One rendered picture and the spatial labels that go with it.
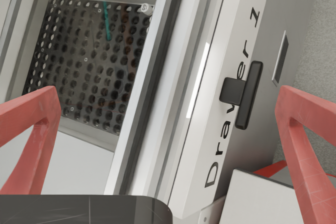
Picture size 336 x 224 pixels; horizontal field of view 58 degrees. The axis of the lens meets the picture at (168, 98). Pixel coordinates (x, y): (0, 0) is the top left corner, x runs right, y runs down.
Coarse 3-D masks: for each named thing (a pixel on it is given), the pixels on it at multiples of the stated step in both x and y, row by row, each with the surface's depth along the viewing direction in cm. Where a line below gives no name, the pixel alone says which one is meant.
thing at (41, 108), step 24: (24, 96) 11; (48, 96) 12; (0, 120) 9; (24, 120) 10; (48, 120) 12; (0, 144) 9; (48, 144) 12; (24, 168) 11; (0, 192) 11; (24, 192) 11; (0, 216) 5; (24, 216) 5; (48, 216) 5; (72, 216) 5; (96, 216) 5; (120, 216) 5; (144, 216) 5; (168, 216) 5
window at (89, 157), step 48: (0, 0) 14; (48, 0) 16; (96, 0) 19; (144, 0) 23; (0, 48) 14; (48, 48) 17; (96, 48) 20; (144, 48) 25; (0, 96) 15; (96, 96) 21; (144, 96) 26; (96, 144) 22; (48, 192) 19; (96, 192) 23
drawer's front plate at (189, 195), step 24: (240, 0) 32; (264, 0) 41; (240, 24) 34; (216, 48) 32; (240, 48) 36; (216, 72) 32; (216, 96) 32; (192, 120) 32; (216, 120) 34; (192, 144) 32; (216, 144) 36; (192, 168) 31; (192, 192) 33
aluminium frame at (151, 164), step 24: (192, 0) 27; (216, 0) 30; (168, 24) 27; (192, 24) 27; (168, 48) 27; (192, 48) 28; (168, 72) 27; (192, 72) 29; (168, 96) 27; (144, 120) 27; (168, 120) 27; (144, 144) 27; (168, 144) 29; (144, 168) 27; (168, 168) 29; (144, 192) 27
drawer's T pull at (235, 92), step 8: (256, 64) 32; (248, 72) 32; (256, 72) 31; (224, 80) 33; (232, 80) 33; (240, 80) 32; (248, 80) 32; (256, 80) 31; (224, 88) 33; (232, 88) 32; (240, 88) 32; (248, 88) 32; (256, 88) 32; (224, 96) 33; (232, 96) 32; (240, 96) 32; (248, 96) 31; (232, 104) 32; (240, 104) 32; (248, 104) 31; (240, 112) 32; (248, 112) 31; (240, 120) 31; (248, 120) 32; (240, 128) 32
